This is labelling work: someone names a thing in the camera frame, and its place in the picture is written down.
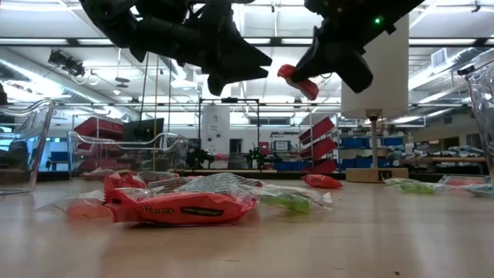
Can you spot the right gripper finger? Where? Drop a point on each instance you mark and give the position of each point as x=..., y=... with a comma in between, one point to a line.
x=314, y=73
x=314, y=60

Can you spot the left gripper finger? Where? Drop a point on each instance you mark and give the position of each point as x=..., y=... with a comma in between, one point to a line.
x=247, y=52
x=247, y=74

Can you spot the orange pack white label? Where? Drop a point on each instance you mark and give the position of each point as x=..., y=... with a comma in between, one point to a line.
x=308, y=89

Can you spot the silver striped candy wrapper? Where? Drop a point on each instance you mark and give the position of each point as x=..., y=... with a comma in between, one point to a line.
x=166, y=184
x=220, y=184

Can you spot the silver candy pack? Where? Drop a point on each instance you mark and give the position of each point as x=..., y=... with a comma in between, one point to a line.
x=158, y=175

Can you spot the orange Reese's candy pack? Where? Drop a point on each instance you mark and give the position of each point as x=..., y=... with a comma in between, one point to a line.
x=181, y=210

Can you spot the orange candy clear wrapper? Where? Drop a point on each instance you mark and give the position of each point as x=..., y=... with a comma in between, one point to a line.
x=85, y=209

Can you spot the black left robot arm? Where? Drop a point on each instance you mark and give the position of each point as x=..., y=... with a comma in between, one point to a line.
x=112, y=19

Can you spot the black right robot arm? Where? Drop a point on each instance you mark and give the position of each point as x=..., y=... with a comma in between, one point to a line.
x=347, y=7

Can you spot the small black robot arm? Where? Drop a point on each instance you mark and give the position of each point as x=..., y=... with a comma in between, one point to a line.
x=198, y=157
x=254, y=156

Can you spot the teal candy clear wrapper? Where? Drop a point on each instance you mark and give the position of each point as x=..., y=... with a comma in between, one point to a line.
x=482, y=190

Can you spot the white shade table lamp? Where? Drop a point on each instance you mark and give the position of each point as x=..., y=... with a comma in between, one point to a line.
x=386, y=77

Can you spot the red tilted bin rack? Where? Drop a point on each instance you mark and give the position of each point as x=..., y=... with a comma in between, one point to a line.
x=318, y=129

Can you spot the white cylindrical tank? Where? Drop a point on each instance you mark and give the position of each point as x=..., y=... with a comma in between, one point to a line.
x=215, y=127

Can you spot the blue storage bin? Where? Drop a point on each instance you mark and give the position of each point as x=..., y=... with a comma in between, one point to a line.
x=363, y=163
x=289, y=166
x=353, y=143

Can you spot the ceiling air vent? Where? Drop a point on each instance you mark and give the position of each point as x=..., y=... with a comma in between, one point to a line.
x=439, y=58

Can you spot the black monitor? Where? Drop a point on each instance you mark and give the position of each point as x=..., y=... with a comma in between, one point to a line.
x=144, y=129

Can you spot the clear plastic bin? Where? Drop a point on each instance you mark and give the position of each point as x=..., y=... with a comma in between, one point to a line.
x=482, y=116
x=45, y=131
x=175, y=152

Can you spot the black ceiling speaker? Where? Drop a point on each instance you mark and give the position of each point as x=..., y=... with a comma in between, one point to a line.
x=466, y=70

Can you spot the red shelf unit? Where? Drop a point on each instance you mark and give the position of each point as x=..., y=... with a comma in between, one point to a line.
x=98, y=127

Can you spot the wooden workbench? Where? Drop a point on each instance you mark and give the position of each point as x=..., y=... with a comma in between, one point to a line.
x=447, y=159

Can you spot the black office chair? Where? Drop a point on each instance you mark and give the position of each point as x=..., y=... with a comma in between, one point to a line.
x=17, y=156

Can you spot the black metal frame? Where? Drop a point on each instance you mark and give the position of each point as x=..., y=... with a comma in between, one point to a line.
x=231, y=100

